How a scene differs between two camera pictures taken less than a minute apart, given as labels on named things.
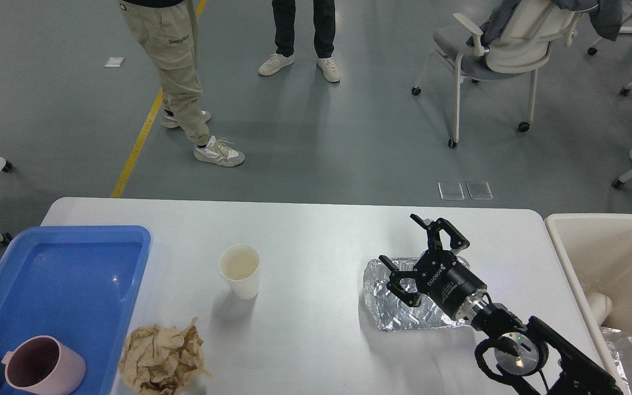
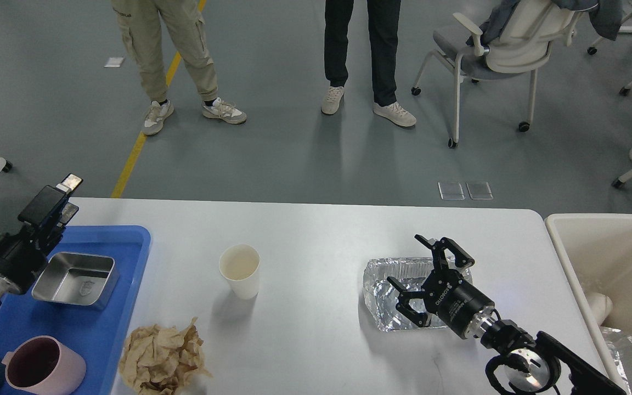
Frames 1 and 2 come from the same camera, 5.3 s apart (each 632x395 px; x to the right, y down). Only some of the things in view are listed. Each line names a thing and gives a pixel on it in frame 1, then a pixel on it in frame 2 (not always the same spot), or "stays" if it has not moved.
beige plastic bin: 624,257 stays
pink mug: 41,365 stays
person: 324,25 → 383,19
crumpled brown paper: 160,360 stays
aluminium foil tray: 389,310 stays
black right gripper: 439,272 → 453,300
